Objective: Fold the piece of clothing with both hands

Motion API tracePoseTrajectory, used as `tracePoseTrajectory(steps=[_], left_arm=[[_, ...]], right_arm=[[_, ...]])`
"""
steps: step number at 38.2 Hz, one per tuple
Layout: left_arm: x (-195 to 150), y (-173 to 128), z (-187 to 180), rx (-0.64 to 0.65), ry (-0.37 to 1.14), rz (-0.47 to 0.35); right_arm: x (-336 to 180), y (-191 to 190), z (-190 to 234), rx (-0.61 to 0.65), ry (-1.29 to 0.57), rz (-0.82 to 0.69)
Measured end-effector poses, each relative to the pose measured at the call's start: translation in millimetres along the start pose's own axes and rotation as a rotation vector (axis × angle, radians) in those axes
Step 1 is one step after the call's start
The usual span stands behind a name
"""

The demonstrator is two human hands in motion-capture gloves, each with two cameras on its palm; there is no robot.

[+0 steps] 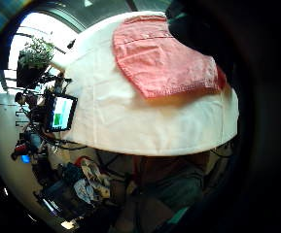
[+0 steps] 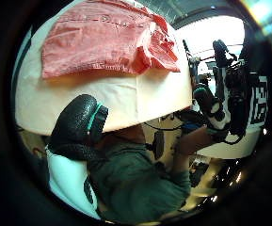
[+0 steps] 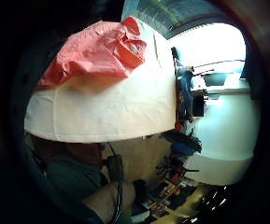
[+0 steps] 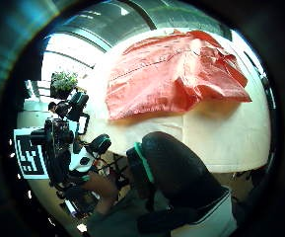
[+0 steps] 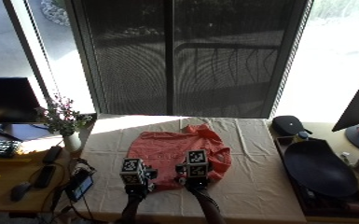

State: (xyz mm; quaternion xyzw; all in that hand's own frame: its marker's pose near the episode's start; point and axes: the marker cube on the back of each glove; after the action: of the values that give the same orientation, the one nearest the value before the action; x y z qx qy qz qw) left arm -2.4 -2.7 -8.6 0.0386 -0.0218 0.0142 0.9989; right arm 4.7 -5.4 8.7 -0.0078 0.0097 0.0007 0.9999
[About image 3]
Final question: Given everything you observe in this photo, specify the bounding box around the black shiny chair base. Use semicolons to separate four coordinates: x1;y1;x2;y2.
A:
184;185;234;224

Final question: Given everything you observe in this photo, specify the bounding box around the black glove cable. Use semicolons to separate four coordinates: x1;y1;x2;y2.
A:
107;142;125;224

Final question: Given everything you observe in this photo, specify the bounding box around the clutter of tools and boxes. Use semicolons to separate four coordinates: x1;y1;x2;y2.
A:
131;155;207;224

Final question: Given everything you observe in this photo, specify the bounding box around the white desk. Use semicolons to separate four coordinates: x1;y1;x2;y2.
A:
184;73;262;187

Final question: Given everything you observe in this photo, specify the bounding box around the thin black cable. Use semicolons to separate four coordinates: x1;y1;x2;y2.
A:
192;59;247;70

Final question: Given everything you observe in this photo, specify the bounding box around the the person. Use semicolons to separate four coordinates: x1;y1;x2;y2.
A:
31;136;137;224

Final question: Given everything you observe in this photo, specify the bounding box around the blue object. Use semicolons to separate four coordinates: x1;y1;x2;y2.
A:
171;142;198;157

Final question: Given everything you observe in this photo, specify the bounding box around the black box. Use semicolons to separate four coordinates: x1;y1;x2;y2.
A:
192;94;206;118

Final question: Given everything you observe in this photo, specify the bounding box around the coral pink shirt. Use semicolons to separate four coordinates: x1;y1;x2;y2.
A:
36;16;149;90

